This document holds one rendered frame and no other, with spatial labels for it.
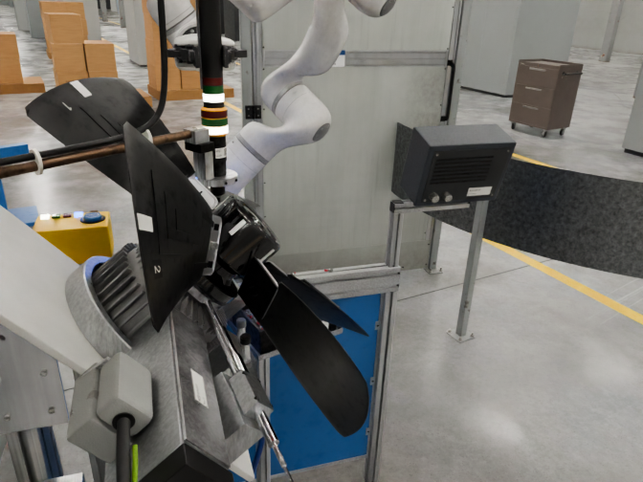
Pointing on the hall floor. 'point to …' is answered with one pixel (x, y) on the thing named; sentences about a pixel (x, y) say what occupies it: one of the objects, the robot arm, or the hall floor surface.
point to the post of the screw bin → (264, 441)
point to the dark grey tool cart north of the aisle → (544, 94)
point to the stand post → (34, 454)
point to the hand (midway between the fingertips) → (210, 56)
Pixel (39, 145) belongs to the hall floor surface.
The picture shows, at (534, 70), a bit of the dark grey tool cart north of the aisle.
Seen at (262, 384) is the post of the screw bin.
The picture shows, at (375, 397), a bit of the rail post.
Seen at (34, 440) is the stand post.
